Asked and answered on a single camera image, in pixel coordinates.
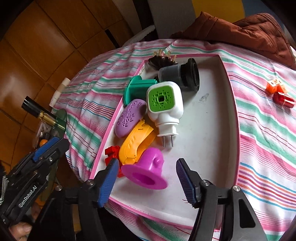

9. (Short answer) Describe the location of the white green plug-in diffuser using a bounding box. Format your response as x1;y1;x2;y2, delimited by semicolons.
147;81;184;147

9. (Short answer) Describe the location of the black grey filter cup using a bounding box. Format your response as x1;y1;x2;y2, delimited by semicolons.
158;58;200;92

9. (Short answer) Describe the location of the magenta plastic funnel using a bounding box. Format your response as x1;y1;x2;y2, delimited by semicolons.
121;147;168;190

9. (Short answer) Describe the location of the person's hand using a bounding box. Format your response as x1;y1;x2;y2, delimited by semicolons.
9;222;32;241

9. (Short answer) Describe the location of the orange plastic connector block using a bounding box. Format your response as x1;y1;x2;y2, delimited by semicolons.
265;79;287;94

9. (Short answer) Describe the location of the yellow cushion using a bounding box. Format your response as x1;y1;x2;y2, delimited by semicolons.
192;0;245;23

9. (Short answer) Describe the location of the yellow plastic casing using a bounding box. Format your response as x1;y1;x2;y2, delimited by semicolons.
118;120;157;165

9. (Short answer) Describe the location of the black gold bottle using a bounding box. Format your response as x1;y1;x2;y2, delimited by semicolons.
22;96;66;131

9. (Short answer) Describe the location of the red plastic clip block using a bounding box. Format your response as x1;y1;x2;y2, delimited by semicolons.
105;146;124;178

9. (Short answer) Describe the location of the striped pink green bedspread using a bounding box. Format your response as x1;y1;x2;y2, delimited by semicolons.
53;39;295;240

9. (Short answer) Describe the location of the purple oval perforated case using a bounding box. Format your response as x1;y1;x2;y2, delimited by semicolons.
115;99;147;138

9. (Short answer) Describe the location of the brown peg board toy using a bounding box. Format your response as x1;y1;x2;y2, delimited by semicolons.
148;49;177;70

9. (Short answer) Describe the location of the green plastic flanged piece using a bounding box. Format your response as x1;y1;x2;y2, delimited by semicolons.
123;75;158;106

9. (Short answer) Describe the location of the red cylindrical cap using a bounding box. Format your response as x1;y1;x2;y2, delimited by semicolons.
273;92;295;108

